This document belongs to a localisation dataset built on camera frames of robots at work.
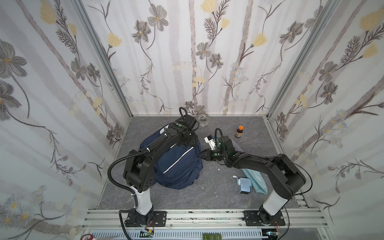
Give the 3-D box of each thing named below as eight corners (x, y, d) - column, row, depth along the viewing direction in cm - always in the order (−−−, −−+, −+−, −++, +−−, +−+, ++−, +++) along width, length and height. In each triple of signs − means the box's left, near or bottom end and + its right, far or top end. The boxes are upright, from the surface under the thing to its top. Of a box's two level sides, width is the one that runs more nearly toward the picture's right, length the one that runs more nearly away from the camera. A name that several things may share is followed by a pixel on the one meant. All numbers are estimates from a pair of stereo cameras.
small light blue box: (236, 194, 84) (238, 191, 80) (233, 179, 89) (235, 175, 85) (250, 194, 84) (253, 191, 80) (247, 179, 89) (249, 175, 85)
